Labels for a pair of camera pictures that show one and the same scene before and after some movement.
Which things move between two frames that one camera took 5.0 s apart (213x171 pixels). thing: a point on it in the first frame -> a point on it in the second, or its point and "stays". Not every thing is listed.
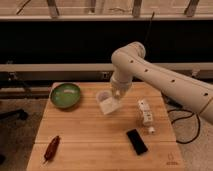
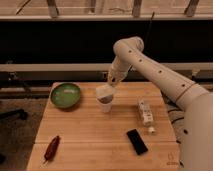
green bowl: x=65 y=95 stays
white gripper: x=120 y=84 -> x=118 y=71
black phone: x=136 y=141 stays
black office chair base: x=20 y=113 stays
